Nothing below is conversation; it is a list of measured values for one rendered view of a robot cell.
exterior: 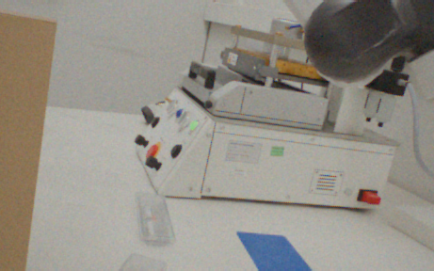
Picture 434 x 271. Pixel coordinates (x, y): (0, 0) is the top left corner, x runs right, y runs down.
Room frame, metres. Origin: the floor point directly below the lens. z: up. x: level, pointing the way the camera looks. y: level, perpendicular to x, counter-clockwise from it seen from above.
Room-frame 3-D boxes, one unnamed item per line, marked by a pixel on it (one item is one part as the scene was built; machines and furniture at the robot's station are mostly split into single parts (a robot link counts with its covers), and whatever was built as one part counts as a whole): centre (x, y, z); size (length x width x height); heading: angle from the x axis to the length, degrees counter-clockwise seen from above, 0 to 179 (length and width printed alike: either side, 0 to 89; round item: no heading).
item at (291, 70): (1.15, -0.11, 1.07); 0.22 x 0.17 x 0.10; 20
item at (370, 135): (1.17, -0.14, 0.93); 0.46 x 0.35 x 0.01; 110
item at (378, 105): (1.00, -0.31, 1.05); 0.15 x 0.05 x 0.15; 20
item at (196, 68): (1.10, 0.06, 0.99); 0.15 x 0.02 x 0.04; 20
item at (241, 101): (1.01, -0.09, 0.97); 0.26 x 0.05 x 0.07; 110
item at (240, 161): (1.14, -0.11, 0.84); 0.53 x 0.37 x 0.17; 110
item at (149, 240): (0.78, 0.08, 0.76); 0.18 x 0.06 x 0.02; 15
